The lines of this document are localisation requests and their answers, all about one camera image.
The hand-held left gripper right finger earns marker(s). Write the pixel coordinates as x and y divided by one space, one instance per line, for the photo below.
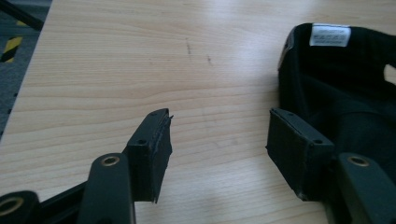
299 155

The black bar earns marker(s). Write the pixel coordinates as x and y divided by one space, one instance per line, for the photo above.
20 15

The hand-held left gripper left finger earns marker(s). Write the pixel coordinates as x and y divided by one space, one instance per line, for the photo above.
146 161

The yellow and black striped tape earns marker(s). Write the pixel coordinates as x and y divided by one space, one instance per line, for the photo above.
10 48

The black cap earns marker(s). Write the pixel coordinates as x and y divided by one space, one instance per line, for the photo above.
339 90

